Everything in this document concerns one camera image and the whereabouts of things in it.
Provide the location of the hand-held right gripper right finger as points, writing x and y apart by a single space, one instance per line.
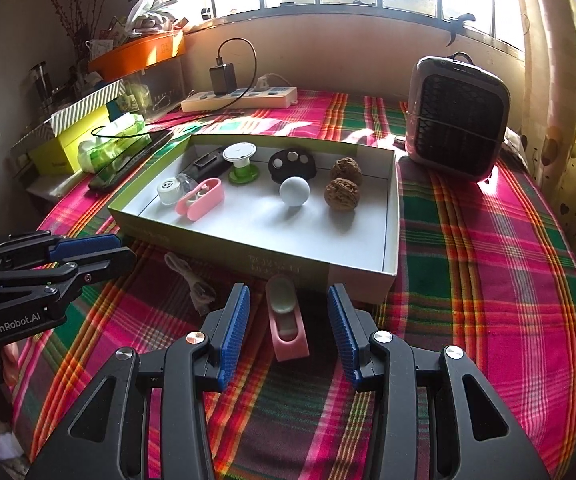
343 340

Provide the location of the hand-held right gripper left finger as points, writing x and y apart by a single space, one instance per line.
233 340

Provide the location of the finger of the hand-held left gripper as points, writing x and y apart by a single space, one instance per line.
108 265
88 248

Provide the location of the small white round jar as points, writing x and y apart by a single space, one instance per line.
168 190

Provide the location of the pink case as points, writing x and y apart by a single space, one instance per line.
203 207

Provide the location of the shallow green white cardboard box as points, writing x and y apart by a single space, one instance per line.
248 220

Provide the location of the black rectangular device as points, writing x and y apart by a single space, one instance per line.
205 165

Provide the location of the brown walnut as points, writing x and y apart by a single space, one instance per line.
345 167
340 192

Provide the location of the white ball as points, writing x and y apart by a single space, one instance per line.
294 191

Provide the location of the white green spool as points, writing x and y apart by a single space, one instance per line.
240 172

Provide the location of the black oval disc metal dots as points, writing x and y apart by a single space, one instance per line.
288 172

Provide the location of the black smartphone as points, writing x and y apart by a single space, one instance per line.
118 172

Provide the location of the yellow green box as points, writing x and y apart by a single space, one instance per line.
63 152

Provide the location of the green wet wipes pack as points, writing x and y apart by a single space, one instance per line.
113 147

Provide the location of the striped box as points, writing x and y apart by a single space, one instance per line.
88 102

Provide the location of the pink green plaid blanket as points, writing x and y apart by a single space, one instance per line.
468 260

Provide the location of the metal cup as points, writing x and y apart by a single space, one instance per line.
40 82

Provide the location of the clear plastic container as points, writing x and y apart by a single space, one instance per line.
165 85

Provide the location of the orange tray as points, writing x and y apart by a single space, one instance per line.
138 57

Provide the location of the black charger adapter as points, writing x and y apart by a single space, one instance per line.
222 77

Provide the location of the white power strip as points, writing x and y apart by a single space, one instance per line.
268 97

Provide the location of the dried branches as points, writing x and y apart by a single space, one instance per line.
75 15

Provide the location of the white plastic bag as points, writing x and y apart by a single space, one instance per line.
148 12

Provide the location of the grey space heater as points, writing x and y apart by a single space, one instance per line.
458 120

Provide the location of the heart print curtain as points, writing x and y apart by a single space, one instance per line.
558 110

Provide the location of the black window latch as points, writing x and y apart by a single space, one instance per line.
460 19

